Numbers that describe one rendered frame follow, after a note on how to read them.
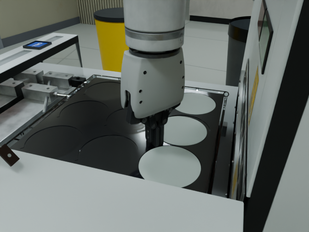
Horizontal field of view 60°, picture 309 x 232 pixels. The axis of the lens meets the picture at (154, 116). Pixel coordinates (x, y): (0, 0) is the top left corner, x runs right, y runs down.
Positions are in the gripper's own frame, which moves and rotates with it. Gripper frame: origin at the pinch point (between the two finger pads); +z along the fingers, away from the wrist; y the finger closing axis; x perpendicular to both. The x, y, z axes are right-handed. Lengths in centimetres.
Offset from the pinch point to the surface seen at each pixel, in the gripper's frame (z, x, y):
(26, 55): -4.0, -43.1, 9.0
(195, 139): 2.0, 4.0, -6.4
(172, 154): 2.0, 4.6, -0.4
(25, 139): 2.0, -15.0, 18.3
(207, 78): 92, -148, -185
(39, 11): 56, -437, -103
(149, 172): 2.0, 5.7, 5.4
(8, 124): 4.0, -25.7, 19.5
